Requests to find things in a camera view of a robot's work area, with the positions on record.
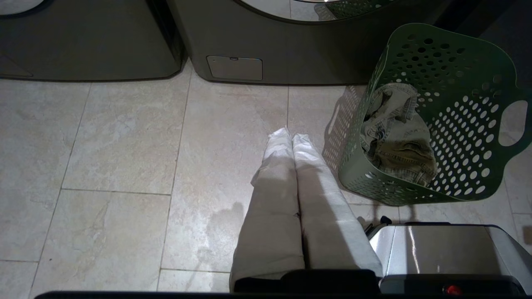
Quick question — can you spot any round washing machine door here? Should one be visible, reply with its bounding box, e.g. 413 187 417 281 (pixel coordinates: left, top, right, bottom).
234 0 399 24

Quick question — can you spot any olive khaki garment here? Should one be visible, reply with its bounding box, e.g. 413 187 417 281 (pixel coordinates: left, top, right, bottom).
360 83 438 187

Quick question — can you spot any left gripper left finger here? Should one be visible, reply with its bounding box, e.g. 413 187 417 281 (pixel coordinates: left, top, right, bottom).
229 127 305 292

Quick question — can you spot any grey front-load washing machine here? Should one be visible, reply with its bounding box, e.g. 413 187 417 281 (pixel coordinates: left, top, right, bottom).
166 0 453 86

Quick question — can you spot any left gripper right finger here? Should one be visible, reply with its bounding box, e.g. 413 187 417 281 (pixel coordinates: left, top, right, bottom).
292 133 383 278

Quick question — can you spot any washing machine filter flap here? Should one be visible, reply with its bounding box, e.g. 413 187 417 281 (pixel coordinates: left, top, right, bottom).
207 56 264 81

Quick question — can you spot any green perforated laundry basket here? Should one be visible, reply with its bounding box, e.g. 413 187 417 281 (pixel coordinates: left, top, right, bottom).
338 23 532 206

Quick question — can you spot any grey laundry appliance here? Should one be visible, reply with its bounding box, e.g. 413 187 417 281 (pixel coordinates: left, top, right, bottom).
0 0 185 82

